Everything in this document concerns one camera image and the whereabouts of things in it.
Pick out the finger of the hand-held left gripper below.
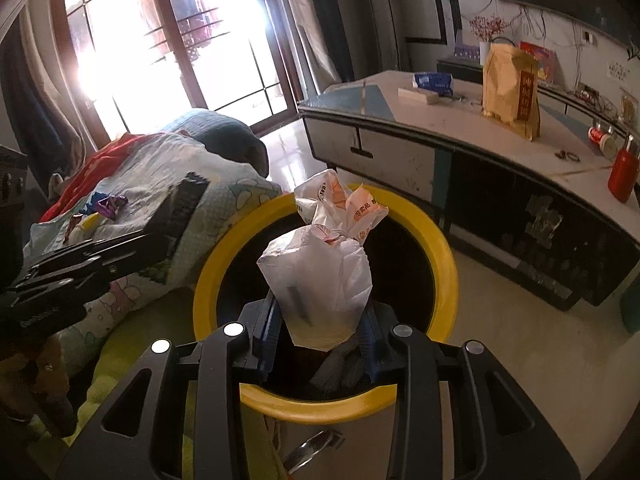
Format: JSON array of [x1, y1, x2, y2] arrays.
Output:
[[10, 172, 211, 307]]

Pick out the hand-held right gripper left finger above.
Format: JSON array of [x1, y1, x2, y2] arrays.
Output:
[[57, 294, 281, 480]]

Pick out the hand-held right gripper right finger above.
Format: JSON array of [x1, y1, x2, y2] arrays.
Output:
[[361, 304, 582, 480]]

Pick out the white foam fruit net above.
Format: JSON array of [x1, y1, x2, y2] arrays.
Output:
[[307, 340, 371, 394]]

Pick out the purple candy wrapper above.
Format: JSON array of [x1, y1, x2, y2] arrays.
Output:
[[95, 195, 129, 221]]

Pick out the white plastic bag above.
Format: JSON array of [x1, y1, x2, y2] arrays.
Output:
[[256, 169, 390, 354]]

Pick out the yellow and white packet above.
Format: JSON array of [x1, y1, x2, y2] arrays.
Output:
[[74, 212, 104, 234]]

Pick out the yellow rimmed black trash bin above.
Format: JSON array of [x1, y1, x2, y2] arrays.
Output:
[[192, 182, 459, 424]]

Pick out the light blue cartoon bedsheet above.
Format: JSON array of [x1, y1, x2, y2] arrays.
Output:
[[30, 132, 287, 361]]

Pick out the blue quilted bedspread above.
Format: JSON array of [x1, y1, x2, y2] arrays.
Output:
[[162, 109, 271, 179]]

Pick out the red printed blanket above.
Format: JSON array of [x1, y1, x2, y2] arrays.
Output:
[[40, 132, 151, 224]]

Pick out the yellow green cloth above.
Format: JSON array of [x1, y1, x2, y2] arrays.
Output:
[[27, 285, 287, 480]]

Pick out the shiny metal piece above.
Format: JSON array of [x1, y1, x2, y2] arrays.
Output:
[[282, 430, 346, 469]]

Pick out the brown framed glass door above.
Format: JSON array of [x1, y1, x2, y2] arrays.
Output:
[[52, 0, 302, 134]]

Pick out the beige curtain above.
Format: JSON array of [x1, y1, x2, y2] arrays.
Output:
[[276, 0, 332, 92], [22, 0, 103, 162]]

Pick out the dark blue curtain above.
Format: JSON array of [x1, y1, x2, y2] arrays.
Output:
[[310, 0, 353, 87], [0, 25, 57, 182]]

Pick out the hanging red clothes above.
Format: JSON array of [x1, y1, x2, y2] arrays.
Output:
[[135, 0, 227, 62]]

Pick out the flat white box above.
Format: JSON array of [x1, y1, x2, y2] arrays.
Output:
[[398, 87, 439, 107]]

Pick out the blue tissue packet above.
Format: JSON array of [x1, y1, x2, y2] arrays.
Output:
[[412, 72, 454, 96]]

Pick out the yellow paper bag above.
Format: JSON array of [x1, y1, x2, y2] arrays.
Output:
[[481, 42, 542, 141]]

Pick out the red bottle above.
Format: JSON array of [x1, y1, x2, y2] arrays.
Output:
[[607, 135, 640, 205]]

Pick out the red lidded jar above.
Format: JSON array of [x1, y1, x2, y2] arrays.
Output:
[[589, 120, 619, 160]]

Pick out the television cabinet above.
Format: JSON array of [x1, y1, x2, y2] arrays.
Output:
[[437, 55, 640, 137]]

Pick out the red gift box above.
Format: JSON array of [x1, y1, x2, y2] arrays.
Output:
[[520, 41, 557, 84]]

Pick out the red dried flowers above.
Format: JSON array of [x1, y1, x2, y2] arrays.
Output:
[[469, 14, 516, 44]]

